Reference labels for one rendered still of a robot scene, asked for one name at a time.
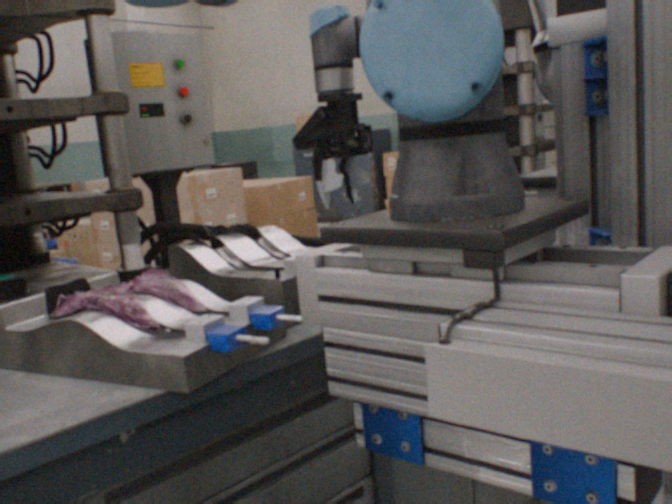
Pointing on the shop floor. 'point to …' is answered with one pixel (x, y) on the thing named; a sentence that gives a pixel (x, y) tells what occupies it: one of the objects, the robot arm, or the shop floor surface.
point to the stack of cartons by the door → (389, 168)
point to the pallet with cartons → (282, 204)
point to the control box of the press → (161, 116)
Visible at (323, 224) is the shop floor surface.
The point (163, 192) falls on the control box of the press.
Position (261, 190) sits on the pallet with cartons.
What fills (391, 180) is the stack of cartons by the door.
